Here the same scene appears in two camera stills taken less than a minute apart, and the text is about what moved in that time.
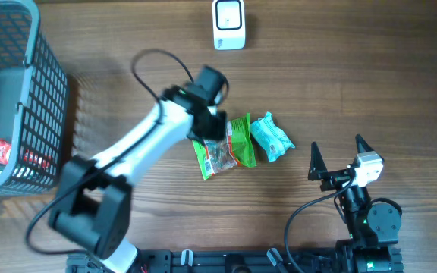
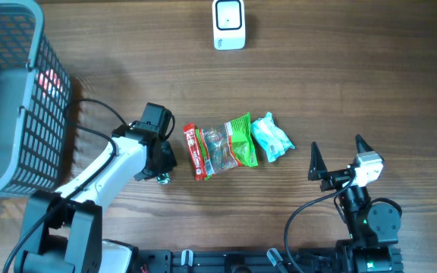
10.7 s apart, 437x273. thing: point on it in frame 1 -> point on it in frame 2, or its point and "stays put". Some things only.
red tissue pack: [0, 152] -> [50, 82]
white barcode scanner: [229, 24] stays put
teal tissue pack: [270, 138] stays put
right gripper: [319, 170] stays put
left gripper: [221, 134] -> [170, 164]
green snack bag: [236, 149] stays put
